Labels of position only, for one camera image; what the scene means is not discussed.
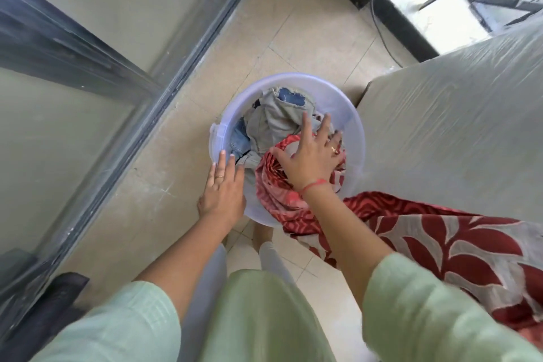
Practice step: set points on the plastic wrapped mattress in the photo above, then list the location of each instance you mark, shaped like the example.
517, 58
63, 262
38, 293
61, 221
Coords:
458, 120

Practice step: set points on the blue denim garment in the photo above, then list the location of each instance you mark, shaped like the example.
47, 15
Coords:
239, 141

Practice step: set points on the grey garment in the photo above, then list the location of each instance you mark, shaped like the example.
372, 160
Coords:
275, 120

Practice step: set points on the person's right thumb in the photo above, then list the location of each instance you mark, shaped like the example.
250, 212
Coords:
283, 158

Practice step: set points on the white trousers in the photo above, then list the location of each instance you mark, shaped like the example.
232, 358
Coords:
203, 298

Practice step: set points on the glass door with dark frame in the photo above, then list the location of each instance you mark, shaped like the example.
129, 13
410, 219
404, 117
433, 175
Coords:
85, 64

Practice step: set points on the red leaf patterned cloth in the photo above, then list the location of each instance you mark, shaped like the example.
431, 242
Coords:
466, 247

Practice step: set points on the person's left fingers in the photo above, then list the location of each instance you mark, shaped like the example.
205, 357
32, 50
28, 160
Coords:
220, 168

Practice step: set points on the person's right hand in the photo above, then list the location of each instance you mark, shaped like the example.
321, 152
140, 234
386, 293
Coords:
312, 162

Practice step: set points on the light green tunic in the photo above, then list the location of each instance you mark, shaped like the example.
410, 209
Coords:
263, 319

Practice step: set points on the person's right middle finger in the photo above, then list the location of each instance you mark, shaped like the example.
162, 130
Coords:
323, 128

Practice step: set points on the black floor mat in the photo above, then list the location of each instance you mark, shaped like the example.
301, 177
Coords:
46, 311

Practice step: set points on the person's left hand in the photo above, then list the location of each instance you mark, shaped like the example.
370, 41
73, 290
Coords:
222, 198

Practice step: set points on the red thread wrist band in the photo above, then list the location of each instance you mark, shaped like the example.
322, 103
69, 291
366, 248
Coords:
312, 185

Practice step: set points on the person's right forearm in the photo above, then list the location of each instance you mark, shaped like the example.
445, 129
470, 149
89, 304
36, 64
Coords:
343, 238

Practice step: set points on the person's left forearm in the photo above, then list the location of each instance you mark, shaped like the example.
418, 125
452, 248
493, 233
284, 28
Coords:
191, 255

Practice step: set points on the translucent white plastic bucket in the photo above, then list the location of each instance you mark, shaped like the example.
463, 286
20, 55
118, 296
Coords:
339, 107

